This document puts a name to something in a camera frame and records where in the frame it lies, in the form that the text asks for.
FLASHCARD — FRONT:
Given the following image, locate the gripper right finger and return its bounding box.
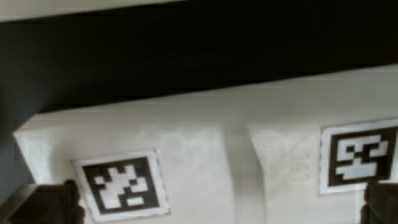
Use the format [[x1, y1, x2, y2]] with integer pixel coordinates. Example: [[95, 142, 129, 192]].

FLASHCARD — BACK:
[[358, 182, 398, 224]]

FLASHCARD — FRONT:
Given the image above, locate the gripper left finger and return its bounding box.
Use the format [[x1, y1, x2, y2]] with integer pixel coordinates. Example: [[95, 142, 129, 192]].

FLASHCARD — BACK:
[[0, 180, 85, 224]]

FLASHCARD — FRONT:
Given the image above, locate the white cabinet body box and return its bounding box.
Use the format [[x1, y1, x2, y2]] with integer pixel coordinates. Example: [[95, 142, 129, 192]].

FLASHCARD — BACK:
[[14, 64, 398, 224]]

